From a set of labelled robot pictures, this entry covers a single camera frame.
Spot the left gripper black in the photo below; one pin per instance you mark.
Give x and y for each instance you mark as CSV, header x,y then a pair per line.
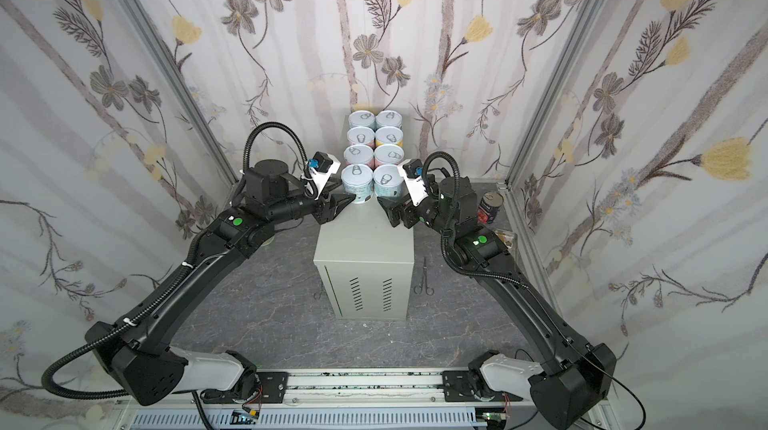
x,y
329,210

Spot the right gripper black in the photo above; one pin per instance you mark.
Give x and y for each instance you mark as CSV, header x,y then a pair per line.
x,y
405,213

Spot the pink can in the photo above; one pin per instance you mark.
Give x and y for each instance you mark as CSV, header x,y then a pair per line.
x,y
386,154
361,135
359,154

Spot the yellow label can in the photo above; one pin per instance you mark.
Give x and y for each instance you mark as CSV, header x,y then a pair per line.
x,y
388,135

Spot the dark tin can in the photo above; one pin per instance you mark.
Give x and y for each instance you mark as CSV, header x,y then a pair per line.
x,y
489,206

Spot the teal coconut can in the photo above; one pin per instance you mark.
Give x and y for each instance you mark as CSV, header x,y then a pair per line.
x,y
362,118
389,118

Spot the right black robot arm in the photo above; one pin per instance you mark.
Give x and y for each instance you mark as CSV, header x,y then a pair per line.
x,y
569,375

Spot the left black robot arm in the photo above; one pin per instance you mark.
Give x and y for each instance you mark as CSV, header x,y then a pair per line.
x,y
137,351

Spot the grey metal cabinet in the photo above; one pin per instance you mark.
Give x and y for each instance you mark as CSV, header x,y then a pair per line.
x,y
365,264

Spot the metal scissors right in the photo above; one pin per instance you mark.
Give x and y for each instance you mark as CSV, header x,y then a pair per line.
x,y
423,288

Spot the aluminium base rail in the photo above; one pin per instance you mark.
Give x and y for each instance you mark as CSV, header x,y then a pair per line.
x,y
358,387

